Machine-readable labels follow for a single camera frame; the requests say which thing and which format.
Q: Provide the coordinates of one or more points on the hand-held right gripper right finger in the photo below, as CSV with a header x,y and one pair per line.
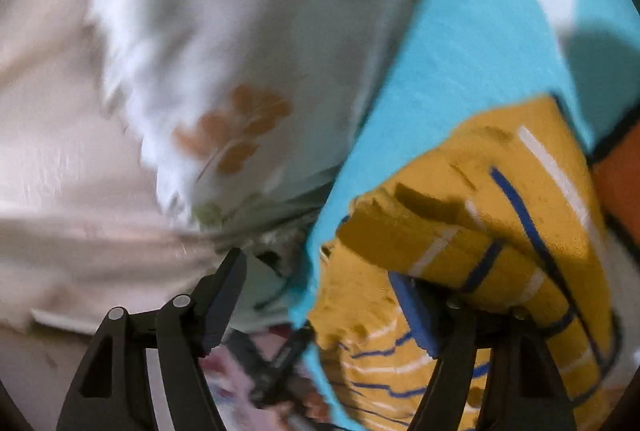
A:
x,y
414,314

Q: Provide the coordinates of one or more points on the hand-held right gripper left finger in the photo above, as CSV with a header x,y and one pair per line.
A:
x,y
220,307

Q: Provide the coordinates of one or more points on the yellow striped small garment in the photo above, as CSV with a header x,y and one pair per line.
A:
x,y
500,211

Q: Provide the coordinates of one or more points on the black blurred object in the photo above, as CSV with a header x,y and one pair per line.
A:
x,y
280,361

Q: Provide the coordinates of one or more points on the beige bed sheet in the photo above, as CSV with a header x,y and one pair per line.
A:
x,y
55,191

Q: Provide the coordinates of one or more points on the white floral print cloth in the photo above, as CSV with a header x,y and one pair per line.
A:
x,y
240,36

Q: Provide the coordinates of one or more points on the cyan orange printed blanket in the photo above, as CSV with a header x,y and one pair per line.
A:
x,y
465,46

